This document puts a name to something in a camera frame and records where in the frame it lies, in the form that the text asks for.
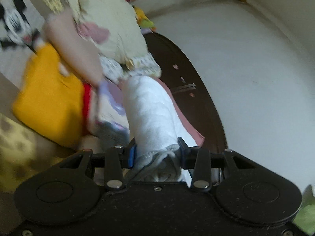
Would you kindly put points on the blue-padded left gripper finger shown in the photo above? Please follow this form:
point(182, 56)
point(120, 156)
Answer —
point(116, 159)

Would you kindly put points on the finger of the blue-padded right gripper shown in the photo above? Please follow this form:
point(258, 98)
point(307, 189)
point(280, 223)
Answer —
point(197, 161)

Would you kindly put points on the dark wooden headboard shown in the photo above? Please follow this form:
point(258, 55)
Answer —
point(188, 90)

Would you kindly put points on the pink pillow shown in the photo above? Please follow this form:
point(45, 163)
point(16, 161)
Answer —
point(197, 136)

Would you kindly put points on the floral white garment pile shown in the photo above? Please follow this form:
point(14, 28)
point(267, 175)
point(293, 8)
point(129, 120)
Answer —
point(105, 122)

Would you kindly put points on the white fleece garment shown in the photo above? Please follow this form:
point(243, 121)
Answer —
point(156, 127)

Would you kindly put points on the Mickey Mouse brown blanket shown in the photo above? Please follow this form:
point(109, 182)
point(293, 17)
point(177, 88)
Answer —
point(24, 152)

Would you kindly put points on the cream quilt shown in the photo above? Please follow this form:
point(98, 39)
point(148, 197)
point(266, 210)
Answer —
point(111, 25)

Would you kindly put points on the yellow quilted garment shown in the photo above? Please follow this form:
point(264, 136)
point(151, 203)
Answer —
point(49, 102)

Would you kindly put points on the yellow green plush toy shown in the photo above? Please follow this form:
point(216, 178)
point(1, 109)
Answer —
point(143, 21)

